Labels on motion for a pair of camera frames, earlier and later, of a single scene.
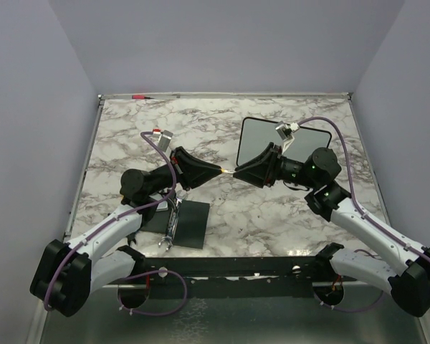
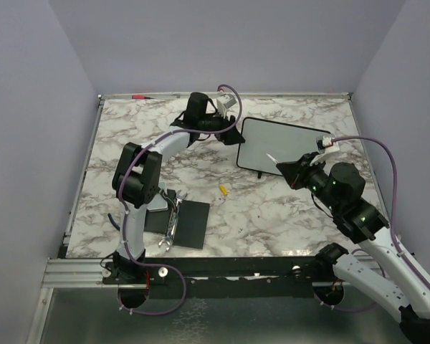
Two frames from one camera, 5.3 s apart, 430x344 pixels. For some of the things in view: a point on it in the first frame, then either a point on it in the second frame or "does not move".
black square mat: x=191 y=223 does not move
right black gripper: x=263 y=170 to x=295 y=171
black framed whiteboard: x=256 y=135 does not move
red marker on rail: x=140 y=97 does not move
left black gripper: x=203 y=170 to x=236 y=137
